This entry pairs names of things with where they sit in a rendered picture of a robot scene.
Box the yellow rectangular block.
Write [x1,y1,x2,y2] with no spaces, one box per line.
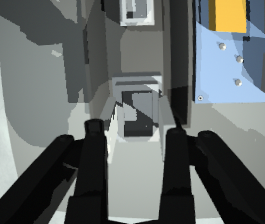
[208,0,246,33]

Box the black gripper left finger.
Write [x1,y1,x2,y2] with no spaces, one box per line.
[0,97,118,224]

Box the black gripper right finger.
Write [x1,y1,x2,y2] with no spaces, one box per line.
[158,95,265,224]

